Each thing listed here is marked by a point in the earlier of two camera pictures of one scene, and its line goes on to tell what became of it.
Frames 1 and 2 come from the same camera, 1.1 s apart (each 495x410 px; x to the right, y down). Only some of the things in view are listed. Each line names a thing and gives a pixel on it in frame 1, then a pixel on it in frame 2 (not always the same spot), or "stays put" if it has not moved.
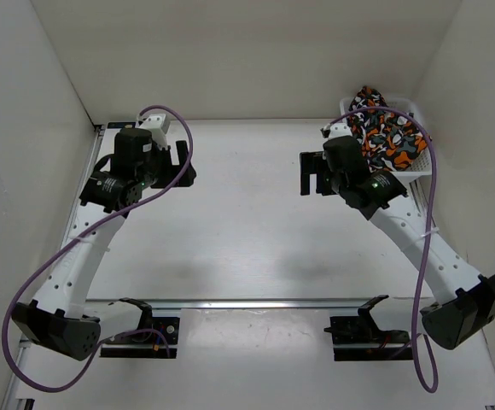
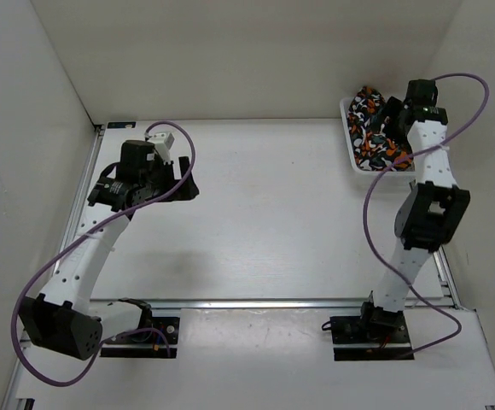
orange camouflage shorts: x=388 y=139 stays put
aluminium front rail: x=382 y=304 stays put
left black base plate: x=155 y=338 stays put
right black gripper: x=312 y=163 to x=393 y=108
